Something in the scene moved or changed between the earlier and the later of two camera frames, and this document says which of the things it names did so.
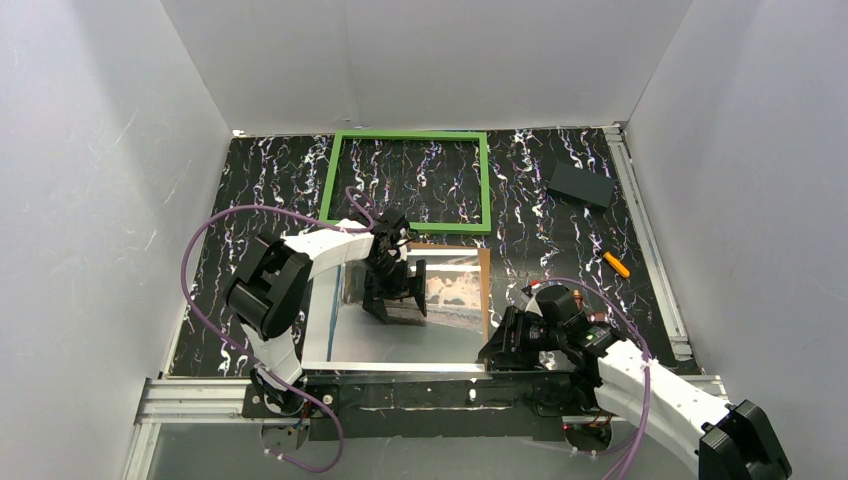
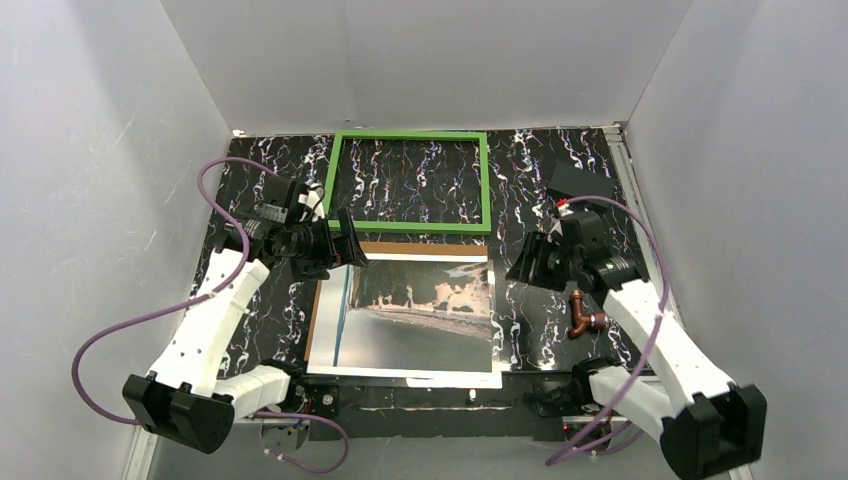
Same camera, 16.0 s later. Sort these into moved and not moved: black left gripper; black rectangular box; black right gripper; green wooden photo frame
Moved: black left gripper; black right gripper
Not moved: black rectangular box; green wooden photo frame
